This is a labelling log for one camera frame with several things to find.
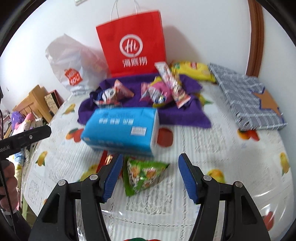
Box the wooden door frame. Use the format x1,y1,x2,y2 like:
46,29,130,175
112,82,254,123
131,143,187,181
246,0,264,77

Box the red Haidilao paper bag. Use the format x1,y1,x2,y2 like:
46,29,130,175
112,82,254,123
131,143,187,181
96,10,167,78

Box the panda print snack packet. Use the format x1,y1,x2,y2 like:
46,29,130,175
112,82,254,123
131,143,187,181
94,79,134,108

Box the dark framed picture box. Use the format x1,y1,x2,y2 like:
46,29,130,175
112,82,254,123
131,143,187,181
44,90,63,116

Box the green triangular snack bag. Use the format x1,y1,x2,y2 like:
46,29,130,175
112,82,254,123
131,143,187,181
122,157,170,196

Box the yellow triangular snack bag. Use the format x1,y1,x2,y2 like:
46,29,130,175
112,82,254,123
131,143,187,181
148,76,173,108

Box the wooden side shelf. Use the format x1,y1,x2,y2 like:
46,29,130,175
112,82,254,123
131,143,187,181
13,85,53,123

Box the grey checked star fabric bag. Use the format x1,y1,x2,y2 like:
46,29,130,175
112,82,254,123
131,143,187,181
208,63,287,131

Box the purple plush toy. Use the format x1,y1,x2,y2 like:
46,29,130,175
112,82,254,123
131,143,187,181
11,111,25,131

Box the red gold snack packet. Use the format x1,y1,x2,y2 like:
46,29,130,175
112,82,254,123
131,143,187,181
96,150,113,173

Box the long red white snack stick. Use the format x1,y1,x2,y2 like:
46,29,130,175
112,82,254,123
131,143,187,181
154,62,191,108

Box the blue tissue pack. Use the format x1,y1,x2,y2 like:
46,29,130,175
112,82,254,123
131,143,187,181
81,107,159,156

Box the white Miniso plastic bag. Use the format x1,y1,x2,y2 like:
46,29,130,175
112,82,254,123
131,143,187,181
46,34,109,95

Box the yellow potato chips bag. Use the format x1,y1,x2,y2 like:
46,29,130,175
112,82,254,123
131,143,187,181
170,61,216,83

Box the purple towel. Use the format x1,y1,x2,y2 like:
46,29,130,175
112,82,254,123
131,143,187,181
78,74,211,128

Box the left hand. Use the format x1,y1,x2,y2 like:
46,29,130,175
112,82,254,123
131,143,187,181
0,160,18,211

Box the pink snack packet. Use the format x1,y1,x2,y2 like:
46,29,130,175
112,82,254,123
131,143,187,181
140,80,173,108

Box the fruit print table cover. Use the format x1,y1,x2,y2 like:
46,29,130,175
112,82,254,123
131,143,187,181
22,83,294,240

